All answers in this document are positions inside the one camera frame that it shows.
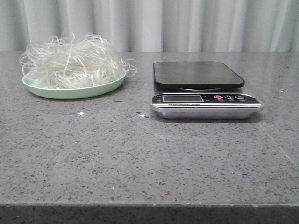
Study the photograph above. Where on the white translucent vermicelli bundle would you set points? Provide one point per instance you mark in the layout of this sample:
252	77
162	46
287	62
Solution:
66	63

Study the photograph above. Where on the white pleated curtain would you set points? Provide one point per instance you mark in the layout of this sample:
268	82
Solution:
157	25

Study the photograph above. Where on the black silver kitchen scale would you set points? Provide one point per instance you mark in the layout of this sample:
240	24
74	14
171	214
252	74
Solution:
201	90

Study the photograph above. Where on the light green round plate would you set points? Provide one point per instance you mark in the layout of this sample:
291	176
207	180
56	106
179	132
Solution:
78	93

